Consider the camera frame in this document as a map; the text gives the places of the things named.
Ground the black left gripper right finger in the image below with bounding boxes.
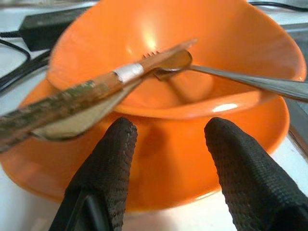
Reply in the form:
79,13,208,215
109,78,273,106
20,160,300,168
204,117,308,231

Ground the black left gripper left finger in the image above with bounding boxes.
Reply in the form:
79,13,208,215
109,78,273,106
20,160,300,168
49,117,138,231

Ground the metal fork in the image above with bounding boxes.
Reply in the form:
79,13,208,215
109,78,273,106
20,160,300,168
31,50,161,142

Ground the orange plastic plate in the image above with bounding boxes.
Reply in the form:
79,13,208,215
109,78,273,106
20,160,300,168
0,79,290,212

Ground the metal spoon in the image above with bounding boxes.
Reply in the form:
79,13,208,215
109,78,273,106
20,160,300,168
154,50,308,102

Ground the orange plastic bowl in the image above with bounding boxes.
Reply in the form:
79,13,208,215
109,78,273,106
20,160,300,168
47,0,307,120

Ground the stainless steel sink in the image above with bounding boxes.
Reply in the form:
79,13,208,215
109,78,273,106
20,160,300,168
276,23,308,154

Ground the black power adapter brick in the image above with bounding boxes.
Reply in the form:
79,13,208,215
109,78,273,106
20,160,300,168
18,6,92,51

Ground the black adapter power cable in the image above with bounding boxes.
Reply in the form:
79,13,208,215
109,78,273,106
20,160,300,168
0,31,51,92

